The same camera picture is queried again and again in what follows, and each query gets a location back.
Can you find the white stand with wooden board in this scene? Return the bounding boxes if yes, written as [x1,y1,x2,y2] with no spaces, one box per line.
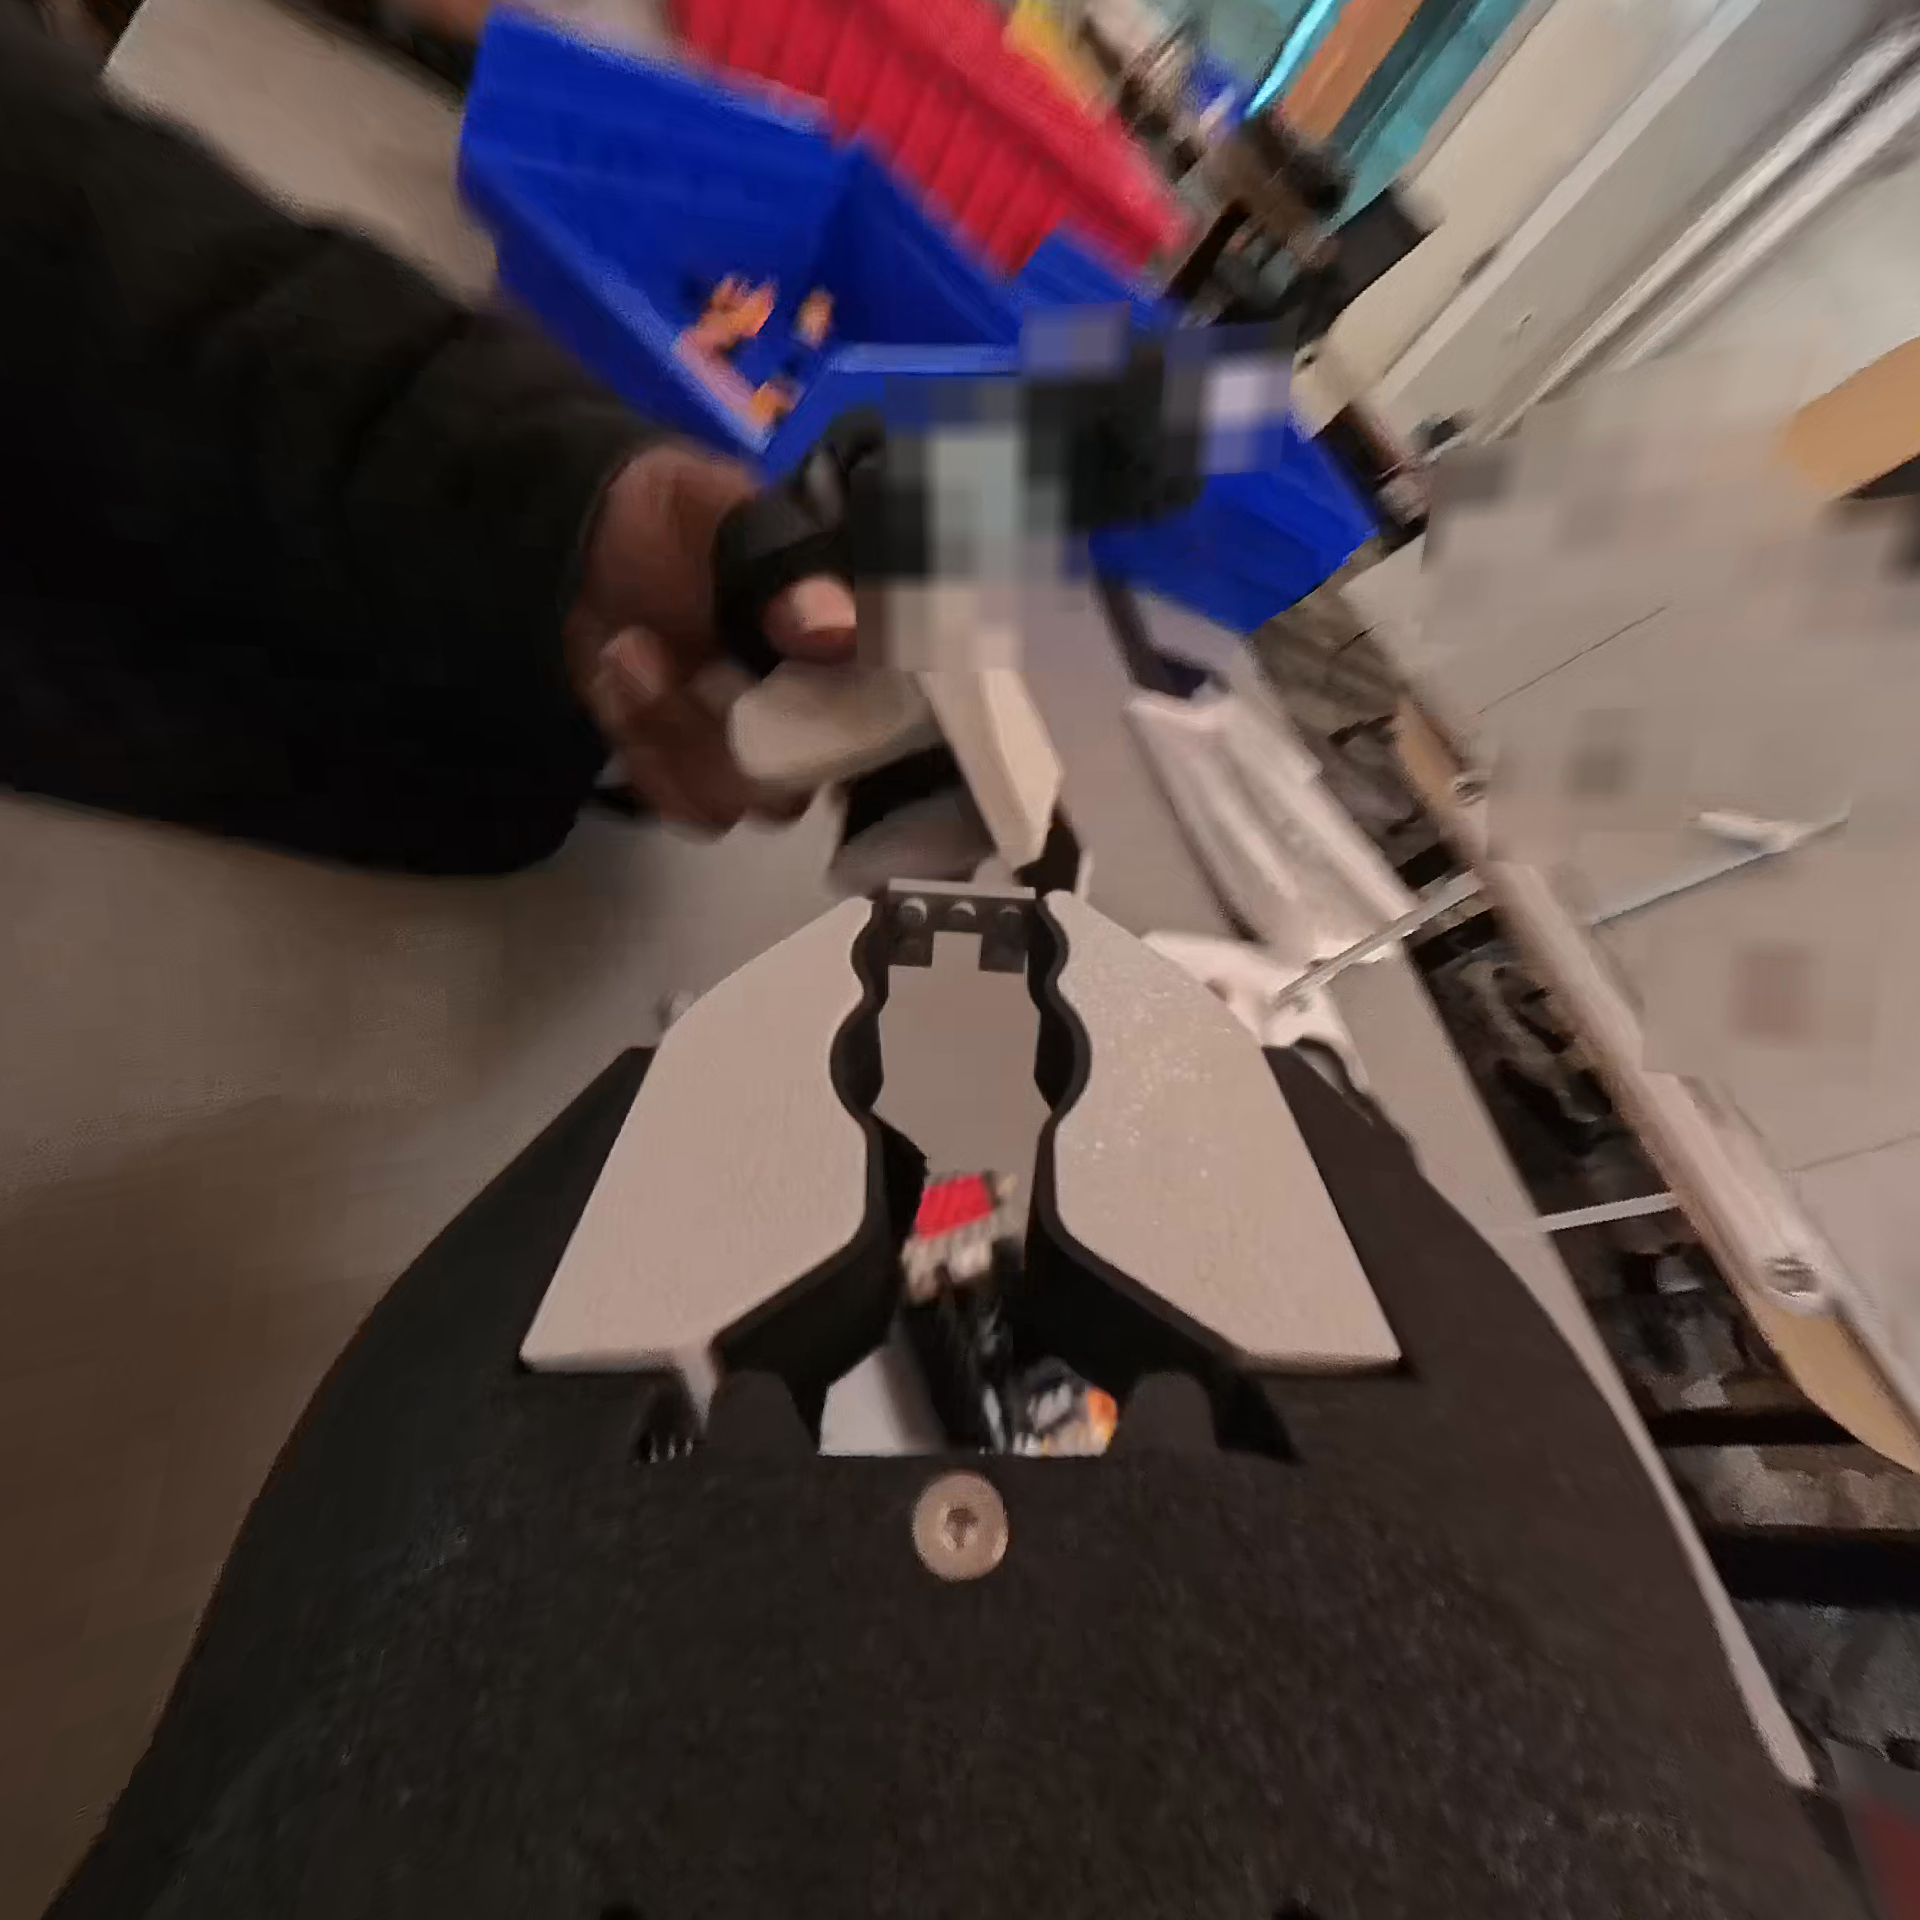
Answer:
[1149,346,1920,1478]

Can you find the person's left forearm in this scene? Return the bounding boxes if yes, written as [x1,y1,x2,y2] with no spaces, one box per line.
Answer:
[0,30,663,880]

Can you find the person's left hand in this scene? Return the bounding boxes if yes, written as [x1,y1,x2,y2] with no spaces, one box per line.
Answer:
[562,440,864,829]

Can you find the toy brick car model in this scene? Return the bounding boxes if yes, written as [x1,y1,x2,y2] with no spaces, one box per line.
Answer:
[896,1171,1120,1456]

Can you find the orange loose bricks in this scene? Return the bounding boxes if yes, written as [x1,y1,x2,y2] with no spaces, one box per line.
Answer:
[672,270,840,430]

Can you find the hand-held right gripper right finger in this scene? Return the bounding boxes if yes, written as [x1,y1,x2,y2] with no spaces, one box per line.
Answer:
[1029,892,1408,1420]

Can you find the blue plastic bin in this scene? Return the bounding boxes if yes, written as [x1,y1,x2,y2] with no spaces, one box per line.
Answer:
[457,7,1051,467]
[833,286,1383,636]

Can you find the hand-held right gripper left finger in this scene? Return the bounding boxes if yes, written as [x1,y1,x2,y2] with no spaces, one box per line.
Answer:
[520,895,929,1454]

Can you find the instruction booklet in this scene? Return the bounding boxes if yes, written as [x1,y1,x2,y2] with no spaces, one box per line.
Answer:
[1410,435,1920,1292]

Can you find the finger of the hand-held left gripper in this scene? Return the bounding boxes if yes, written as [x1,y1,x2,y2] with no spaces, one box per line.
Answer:
[919,661,1086,902]
[829,786,985,899]

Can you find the grey desk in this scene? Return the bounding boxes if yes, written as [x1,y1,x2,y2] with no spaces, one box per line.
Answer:
[0,0,1824,1920]

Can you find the red plastic bin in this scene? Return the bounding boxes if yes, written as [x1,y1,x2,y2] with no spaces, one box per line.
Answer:
[669,0,1186,266]

